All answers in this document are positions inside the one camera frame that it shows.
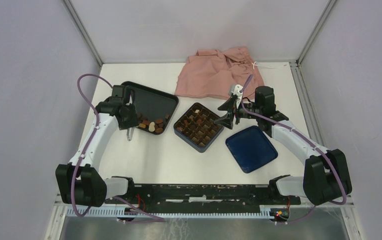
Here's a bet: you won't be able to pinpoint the white drawstring cord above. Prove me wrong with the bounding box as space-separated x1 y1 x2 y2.
251 61 288 70

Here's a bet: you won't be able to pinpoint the pink cloth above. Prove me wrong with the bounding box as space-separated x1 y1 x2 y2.
175 46 265 100

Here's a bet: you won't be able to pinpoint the silver metal tongs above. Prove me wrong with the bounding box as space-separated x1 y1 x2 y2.
126 127 135 142

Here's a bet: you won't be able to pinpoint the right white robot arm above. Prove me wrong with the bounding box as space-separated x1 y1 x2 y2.
214 84 352 206

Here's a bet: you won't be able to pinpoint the black chocolate tray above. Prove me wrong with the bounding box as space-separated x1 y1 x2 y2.
122 81 179 135

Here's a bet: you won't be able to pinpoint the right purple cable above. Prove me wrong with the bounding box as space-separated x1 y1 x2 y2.
239 74 348 225

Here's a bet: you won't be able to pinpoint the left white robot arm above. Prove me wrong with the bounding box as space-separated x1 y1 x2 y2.
55 85 139 207

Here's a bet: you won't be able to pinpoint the blue chocolate box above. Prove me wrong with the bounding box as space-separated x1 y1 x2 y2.
173 102 224 153

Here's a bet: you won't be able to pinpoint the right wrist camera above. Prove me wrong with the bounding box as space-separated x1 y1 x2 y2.
228 84 244 100

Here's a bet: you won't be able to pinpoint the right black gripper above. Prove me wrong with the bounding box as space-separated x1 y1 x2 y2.
214 96 262 130

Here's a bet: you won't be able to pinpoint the blue box lid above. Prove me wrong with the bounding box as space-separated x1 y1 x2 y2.
225 125 278 174

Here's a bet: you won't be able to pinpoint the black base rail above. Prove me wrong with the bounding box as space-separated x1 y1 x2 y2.
123 183 301 214

